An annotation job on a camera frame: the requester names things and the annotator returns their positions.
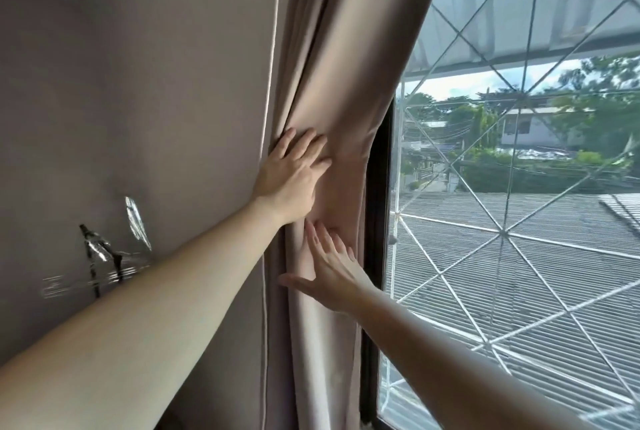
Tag grey corrugated roof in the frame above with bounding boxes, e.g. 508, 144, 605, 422
382, 190, 640, 430

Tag person's right forearm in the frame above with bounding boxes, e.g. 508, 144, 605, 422
350, 288, 577, 430

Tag thin white wall cord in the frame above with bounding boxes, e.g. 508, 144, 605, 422
259, 0, 286, 430

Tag clear plastic wall hook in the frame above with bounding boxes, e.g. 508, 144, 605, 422
42, 196, 154, 300

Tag white house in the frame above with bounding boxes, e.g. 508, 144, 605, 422
499, 105, 593, 149

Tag beige pink curtain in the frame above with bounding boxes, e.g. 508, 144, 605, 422
262, 0, 454, 430

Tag person's left hand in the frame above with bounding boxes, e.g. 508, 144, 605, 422
252, 127, 334, 224

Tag white metal window grille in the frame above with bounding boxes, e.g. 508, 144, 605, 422
379, 0, 640, 430

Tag person's left forearm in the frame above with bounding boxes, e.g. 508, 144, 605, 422
0, 197, 292, 430

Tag translucent awning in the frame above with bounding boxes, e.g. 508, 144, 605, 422
404, 0, 640, 81

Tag dark window frame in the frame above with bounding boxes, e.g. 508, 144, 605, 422
359, 99, 399, 430

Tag person's right hand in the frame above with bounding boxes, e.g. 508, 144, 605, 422
277, 219, 377, 316

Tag green trees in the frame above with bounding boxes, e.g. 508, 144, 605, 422
400, 55, 640, 195

